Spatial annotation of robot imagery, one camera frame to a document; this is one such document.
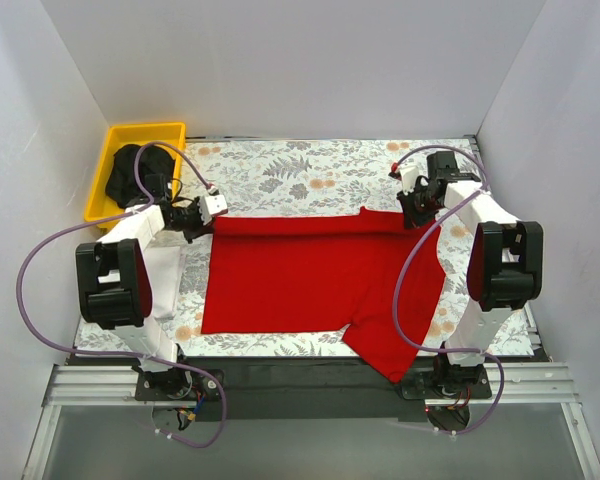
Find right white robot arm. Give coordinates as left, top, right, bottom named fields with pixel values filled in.
left=390, top=145, right=544, bottom=400

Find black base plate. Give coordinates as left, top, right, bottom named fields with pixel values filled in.
left=395, top=367, right=492, bottom=400
left=135, top=368, right=225, bottom=401

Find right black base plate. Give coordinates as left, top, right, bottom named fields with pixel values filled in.
left=395, top=367, right=492, bottom=400

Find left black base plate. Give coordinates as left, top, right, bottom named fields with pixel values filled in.
left=135, top=368, right=225, bottom=401

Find floral patterned table mat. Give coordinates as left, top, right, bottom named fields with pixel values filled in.
left=73, top=137, right=536, bottom=358

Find red t shirt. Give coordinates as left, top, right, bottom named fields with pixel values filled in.
left=201, top=208, right=445, bottom=383

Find yellow plastic bin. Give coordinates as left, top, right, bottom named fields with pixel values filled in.
left=84, top=122, right=186, bottom=232

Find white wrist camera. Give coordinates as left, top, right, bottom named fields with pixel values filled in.
left=199, top=194, right=228, bottom=224
left=389, top=162, right=420, bottom=195

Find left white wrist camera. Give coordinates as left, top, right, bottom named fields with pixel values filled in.
left=199, top=194, right=228, bottom=224

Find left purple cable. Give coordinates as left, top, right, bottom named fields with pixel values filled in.
left=17, top=141, right=229, bottom=449

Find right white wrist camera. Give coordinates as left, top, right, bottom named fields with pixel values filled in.
left=389, top=162, right=420, bottom=195

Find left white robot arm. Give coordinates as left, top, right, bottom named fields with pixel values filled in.
left=75, top=174, right=228, bottom=400

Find black crumpled t shirt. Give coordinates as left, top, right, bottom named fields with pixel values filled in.
left=105, top=144, right=175, bottom=209

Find white folded t shirt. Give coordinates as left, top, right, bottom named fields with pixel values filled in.
left=143, top=246, right=184, bottom=320

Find aluminium frame rail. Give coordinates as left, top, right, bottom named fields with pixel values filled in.
left=43, top=357, right=579, bottom=406

